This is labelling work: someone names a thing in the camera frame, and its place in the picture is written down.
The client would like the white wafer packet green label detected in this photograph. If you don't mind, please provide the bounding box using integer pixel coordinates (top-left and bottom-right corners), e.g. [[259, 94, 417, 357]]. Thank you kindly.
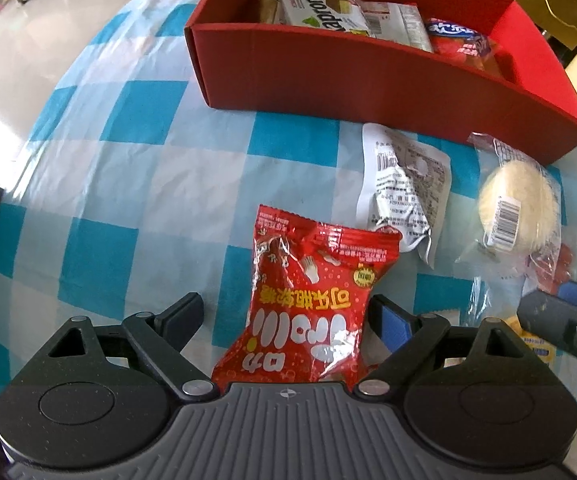
[[276, 0, 369, 36]]

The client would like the yellow snack packet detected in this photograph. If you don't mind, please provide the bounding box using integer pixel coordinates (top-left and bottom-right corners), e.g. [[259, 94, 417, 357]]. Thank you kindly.
[[505, 315, 559, 366]]

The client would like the brown snack packet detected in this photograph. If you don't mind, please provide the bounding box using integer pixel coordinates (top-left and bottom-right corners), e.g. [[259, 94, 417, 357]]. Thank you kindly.
[[255, 0, 282, 24]]

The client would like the small red candy wrapper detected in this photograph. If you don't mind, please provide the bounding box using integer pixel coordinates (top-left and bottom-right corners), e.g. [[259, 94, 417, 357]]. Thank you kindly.
[[531, 242, 576, 291]]

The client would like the red cardboard box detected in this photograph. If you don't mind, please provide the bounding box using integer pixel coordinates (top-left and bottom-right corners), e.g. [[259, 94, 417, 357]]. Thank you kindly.
[[184, 0, 577, 166]]

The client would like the round bun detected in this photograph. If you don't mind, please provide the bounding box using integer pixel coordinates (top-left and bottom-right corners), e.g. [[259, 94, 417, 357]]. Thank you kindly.
[[455, 132, 564, 281]]

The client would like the blue white checkered tablecloth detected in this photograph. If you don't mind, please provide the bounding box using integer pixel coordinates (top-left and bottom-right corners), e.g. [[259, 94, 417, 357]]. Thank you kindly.
[[0, 0, 577, 411]]

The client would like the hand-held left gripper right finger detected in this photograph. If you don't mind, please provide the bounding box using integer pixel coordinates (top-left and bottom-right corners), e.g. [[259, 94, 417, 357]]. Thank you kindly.
[[355, 294, 534, 403]]

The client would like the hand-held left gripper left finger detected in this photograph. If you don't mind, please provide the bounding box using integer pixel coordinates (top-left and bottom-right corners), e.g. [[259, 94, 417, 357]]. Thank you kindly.
[[38, 292, 216, 403]]

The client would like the white snack packet red print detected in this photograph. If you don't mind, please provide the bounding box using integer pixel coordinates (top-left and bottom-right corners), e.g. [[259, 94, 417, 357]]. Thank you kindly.
[[361, 0, 435, 54]]

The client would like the red snack packet blue top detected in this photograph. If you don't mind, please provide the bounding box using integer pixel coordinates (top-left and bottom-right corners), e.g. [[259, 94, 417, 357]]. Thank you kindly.
[[424, 17, 504, 68]]

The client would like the red candy packet white print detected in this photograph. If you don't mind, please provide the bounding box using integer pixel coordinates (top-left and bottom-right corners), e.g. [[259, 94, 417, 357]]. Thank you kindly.
[[212, 204, 401, 393]]

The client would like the white silver snack packet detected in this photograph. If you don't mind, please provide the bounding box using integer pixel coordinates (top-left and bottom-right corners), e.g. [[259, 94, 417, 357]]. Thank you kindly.
[[357, 122, 452, 267]]

